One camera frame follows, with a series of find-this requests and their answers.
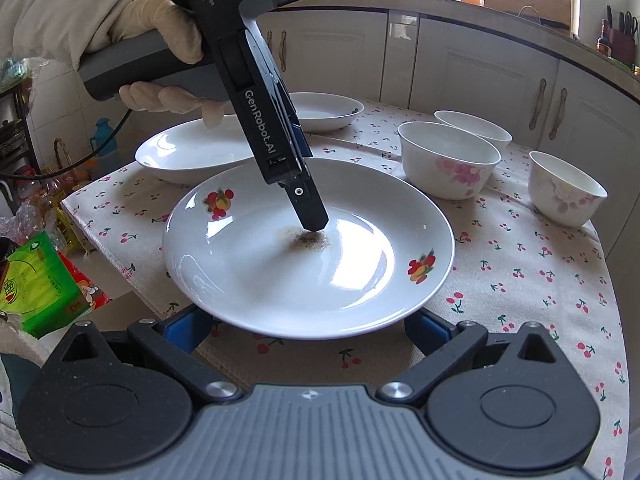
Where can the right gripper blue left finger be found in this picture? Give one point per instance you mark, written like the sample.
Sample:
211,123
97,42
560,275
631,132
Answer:
167,346

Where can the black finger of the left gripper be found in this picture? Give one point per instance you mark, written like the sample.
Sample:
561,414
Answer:
305,199

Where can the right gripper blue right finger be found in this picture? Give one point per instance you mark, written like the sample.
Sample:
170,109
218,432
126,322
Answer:
448,350

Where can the medium white fruit-print plate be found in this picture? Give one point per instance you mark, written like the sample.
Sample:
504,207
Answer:
190,153

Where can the large white fruit-print plate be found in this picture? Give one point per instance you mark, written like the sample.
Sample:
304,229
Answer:
235,248

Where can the white floral bowl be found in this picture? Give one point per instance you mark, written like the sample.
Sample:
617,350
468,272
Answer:
446,162
562,192

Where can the left forearm white sleeve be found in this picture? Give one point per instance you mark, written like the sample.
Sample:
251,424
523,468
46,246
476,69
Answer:
56,30

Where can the white kitchen cabinets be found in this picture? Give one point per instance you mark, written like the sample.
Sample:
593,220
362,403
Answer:
411,67

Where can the left gloved hand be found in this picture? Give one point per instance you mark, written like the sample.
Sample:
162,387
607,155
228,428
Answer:
183,39

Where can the far white fruit-print plate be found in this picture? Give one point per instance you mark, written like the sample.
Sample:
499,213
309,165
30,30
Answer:
325,112

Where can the cherry print tablecloth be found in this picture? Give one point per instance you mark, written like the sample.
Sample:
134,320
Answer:
511,266

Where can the blue thermos jug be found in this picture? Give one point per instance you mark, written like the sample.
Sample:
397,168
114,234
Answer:
103,140

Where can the green snack package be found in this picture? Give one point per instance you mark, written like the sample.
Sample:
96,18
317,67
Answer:
36,285

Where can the white bowl far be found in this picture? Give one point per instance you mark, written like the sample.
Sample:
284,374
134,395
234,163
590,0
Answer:
488,131

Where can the dark red knife block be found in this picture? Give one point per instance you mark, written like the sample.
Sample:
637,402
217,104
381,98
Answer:
618,37

